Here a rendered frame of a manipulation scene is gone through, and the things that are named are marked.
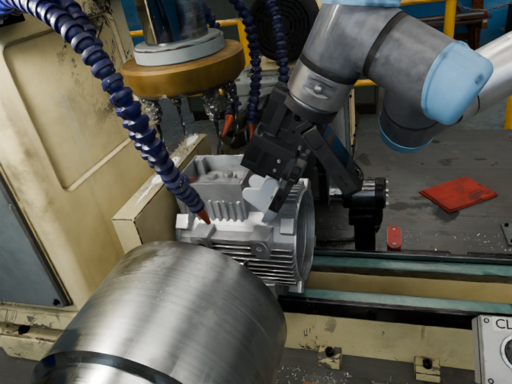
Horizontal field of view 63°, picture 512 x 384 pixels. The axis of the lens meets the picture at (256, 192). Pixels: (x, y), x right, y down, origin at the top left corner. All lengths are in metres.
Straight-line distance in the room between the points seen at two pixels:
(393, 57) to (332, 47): 0.07
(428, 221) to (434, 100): 0.70
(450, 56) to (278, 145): 0.22
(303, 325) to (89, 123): 0.51
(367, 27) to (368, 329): 0.49
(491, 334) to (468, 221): 0.65
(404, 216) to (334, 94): 0.68
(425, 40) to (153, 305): 0.37
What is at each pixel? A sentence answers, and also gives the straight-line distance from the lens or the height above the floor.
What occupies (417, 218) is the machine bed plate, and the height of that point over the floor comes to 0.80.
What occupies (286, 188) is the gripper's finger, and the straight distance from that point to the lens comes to 0.56.
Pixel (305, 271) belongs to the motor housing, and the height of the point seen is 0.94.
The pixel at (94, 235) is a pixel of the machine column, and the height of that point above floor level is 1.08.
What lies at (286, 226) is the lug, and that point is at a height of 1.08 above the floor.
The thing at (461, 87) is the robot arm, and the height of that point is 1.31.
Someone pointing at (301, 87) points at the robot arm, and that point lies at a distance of 0.51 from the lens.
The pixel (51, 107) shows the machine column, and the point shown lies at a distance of 0.70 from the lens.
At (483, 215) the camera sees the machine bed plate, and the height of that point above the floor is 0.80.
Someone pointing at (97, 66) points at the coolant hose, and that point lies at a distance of 0.43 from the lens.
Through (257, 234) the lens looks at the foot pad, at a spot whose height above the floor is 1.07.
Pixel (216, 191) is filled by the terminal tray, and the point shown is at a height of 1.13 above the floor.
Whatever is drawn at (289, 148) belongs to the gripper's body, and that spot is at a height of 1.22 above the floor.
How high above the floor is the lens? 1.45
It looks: 30 degrees down
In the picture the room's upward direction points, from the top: 10 degrees counter-clockwise
